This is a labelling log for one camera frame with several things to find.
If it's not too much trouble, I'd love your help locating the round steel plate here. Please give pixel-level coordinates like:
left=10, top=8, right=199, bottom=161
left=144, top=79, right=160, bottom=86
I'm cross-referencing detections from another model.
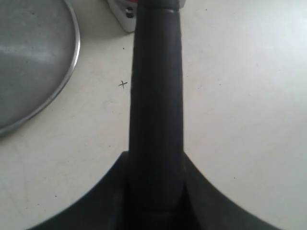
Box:
left=0, top=0, right=81, bottom=135

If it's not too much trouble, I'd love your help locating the red dome push button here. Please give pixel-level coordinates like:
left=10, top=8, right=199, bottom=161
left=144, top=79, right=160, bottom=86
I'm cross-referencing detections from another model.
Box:
left=107, top=0, right=185, bottom=34

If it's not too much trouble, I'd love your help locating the yellow black claw hammer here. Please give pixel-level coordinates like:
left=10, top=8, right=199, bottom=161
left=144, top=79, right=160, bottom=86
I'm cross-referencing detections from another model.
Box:
left=125, top=0, right=185, bottom=230

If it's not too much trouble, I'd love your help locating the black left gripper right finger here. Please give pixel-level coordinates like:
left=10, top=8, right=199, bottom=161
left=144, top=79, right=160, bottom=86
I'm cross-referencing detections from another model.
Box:
left=184, top=154, right=277, bottom=230

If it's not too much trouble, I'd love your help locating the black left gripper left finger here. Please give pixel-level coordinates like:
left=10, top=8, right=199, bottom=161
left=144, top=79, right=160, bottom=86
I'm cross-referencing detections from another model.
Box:
left=31, top=151, right=128, bottom=230

